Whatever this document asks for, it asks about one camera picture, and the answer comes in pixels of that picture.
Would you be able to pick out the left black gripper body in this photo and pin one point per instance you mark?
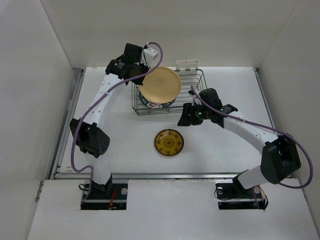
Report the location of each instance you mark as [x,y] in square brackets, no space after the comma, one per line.
[140,75]

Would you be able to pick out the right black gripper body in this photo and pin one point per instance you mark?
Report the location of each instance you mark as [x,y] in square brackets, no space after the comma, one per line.
[201,113]

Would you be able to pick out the beige plastic plate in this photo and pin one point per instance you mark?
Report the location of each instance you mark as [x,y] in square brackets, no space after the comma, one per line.
[161,86]

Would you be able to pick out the small yellow patterned plate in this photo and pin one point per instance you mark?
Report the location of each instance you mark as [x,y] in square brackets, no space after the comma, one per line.
[169,143]

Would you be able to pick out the white plate blue rim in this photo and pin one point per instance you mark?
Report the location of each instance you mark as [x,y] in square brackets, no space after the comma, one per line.
[152,105]

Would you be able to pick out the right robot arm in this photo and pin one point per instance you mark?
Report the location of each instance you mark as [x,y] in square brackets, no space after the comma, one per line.
[279,154]

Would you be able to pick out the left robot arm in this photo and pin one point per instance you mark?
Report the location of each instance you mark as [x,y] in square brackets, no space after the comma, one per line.
[90,142]

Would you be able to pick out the white utensil holder cup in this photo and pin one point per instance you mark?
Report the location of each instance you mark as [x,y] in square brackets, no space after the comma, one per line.
[187,65]

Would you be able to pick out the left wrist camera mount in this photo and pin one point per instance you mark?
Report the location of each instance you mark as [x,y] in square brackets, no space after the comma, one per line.
[149,55]

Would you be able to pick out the wire dish rack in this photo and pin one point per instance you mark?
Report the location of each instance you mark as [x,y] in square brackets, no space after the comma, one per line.
[143,107]

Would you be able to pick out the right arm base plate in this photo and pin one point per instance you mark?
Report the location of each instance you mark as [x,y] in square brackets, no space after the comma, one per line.
[230,198]

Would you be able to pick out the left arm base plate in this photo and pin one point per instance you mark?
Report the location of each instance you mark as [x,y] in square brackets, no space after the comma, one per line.
[97,200]

